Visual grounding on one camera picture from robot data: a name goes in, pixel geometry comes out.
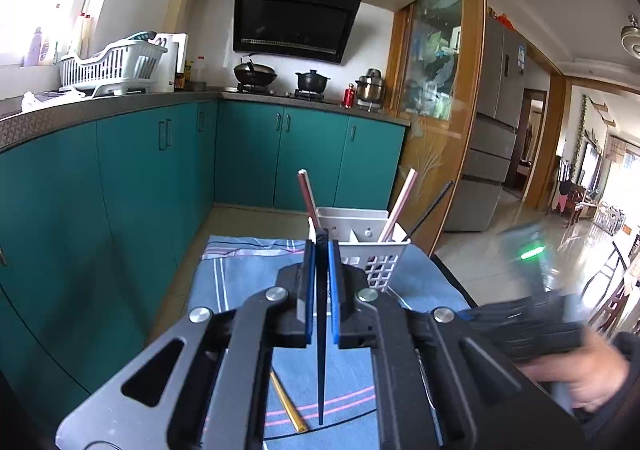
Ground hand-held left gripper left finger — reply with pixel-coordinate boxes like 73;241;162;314
55;229;321;450

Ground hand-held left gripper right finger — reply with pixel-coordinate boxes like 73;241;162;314
327;240;586;450

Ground white plastic utensil holder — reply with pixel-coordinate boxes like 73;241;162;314
307;206;412;296

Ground black chopstick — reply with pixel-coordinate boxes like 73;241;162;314
315;229;331;426
404;180;453;241

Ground dark red chopstick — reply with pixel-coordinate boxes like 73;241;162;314
298;170;319;231

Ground white chopstick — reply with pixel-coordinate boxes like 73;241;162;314
377;168;418;243

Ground person's right forearm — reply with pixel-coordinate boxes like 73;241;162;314
575;330;640;436

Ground person's right hand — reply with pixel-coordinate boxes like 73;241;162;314
520;330;632;413

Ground blue striped cloth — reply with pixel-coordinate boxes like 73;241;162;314
187;235;481;441

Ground wooden chairs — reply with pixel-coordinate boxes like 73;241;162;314
582;230;640;346

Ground gold chopstick on table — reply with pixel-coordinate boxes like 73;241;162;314
269;370;310;432

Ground silver refrigerator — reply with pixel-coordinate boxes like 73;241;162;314
445;17;528;233

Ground gas stove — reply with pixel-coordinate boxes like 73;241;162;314
222;82;341;104

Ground black cooking pot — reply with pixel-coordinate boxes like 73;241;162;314
295;69;326;93

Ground stainless steel pot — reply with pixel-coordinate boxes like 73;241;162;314
356;68;386;103

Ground teal lower cabinets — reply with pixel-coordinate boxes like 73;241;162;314
0;100;407;411

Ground wood-framed glass door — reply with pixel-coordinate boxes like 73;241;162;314
387;0;488;256

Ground black wok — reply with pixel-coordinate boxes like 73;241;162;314
233;55;278;86

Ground clear oil bottle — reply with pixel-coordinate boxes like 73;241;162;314
191;55;208;92

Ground dark sauce bottles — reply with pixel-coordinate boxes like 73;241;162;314
175;60;194;91

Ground white countertop appliance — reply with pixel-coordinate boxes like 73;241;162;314
157;32;190;93

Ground black range hood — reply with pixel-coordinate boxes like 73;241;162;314
233;0;363;65

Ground grey kitchen countertop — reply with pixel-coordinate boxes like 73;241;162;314
0;89;412;151

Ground white dish rack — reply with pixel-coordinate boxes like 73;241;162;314
59;31;168;97

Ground ceiling lamp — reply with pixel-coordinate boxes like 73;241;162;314
620;15;640;53

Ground white plastic bag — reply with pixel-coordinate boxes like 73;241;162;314
20;91;47;114

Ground white detergent bottle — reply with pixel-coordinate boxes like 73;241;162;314
27;27;44;67

